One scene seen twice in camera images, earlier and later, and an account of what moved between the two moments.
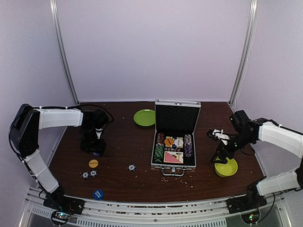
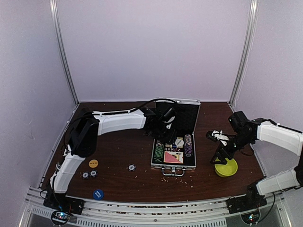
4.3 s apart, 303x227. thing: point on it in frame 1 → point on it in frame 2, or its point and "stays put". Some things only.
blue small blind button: (98, 194) stays put
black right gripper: (221, 148) stays put
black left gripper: (99, 148) → (169, 139)
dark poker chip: (132, 167) stays put
